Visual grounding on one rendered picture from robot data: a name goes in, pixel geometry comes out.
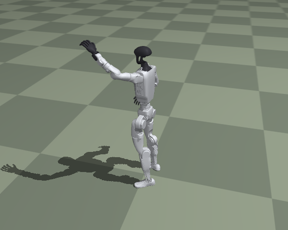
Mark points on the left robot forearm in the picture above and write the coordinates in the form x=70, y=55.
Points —
x=105, y=65

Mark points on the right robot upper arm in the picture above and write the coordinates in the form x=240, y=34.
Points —
x=156, y=77

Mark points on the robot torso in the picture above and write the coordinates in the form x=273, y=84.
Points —
x=144, y=92

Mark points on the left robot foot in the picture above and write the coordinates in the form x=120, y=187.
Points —
x=143, y=183

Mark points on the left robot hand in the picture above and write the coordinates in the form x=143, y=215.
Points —
x=90, y=46

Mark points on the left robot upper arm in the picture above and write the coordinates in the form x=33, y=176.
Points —
x=132, y=77

